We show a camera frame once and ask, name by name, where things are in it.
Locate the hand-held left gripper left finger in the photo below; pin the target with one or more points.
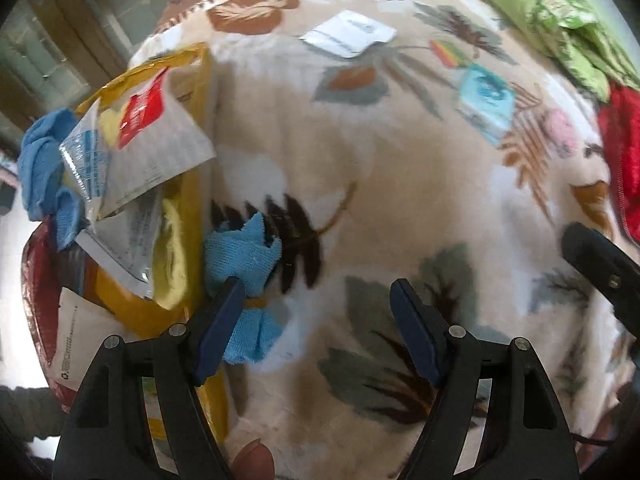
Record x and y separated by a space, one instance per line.
220 325

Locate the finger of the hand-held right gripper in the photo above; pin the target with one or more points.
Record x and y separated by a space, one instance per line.
600 260

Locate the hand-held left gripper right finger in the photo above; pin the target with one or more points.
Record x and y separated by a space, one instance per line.
415 330

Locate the small blue cloth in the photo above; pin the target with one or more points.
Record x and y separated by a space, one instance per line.
245 255

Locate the silver foil packet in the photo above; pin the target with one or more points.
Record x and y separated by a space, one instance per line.
125 245

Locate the white paper packet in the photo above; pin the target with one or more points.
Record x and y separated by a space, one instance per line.
85 345

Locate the red zip bag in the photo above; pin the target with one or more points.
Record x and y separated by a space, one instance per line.
40 290

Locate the white packet with red label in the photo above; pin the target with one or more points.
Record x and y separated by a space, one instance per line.
160 150

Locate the yellow plastic bag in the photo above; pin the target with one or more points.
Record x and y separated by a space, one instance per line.
200 90

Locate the blue towel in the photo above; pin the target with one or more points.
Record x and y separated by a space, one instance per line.
42 160

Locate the person's left hand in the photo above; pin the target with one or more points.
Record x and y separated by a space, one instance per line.
254 462

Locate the yellow towel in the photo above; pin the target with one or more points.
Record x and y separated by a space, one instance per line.
175 260

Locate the red quilted cloth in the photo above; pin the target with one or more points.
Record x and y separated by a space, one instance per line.
625 150

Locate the leaf print blanket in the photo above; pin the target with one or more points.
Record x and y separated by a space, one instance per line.
400 185

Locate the light blue tissue packet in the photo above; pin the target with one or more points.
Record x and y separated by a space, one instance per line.
485 102

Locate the dark grey cloth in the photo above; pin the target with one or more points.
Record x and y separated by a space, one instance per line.
27 420

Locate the green rolled cloth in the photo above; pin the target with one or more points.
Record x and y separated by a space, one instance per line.
565 15

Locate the rainbow striped small packet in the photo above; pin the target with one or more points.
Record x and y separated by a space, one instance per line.
450 52

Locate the small white packet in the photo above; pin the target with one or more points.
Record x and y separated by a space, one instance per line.
347 32

